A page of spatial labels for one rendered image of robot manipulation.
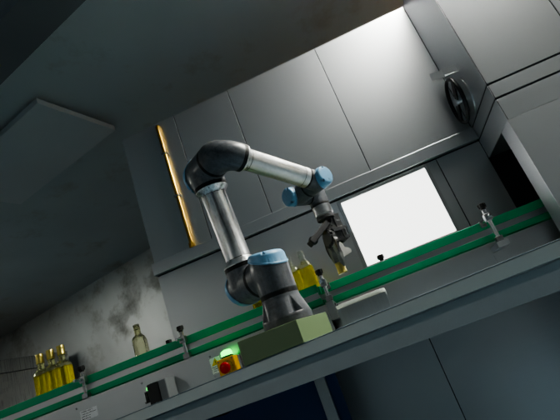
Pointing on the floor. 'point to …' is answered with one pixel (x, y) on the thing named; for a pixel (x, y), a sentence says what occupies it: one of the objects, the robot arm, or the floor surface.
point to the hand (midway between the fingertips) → (339, 264)
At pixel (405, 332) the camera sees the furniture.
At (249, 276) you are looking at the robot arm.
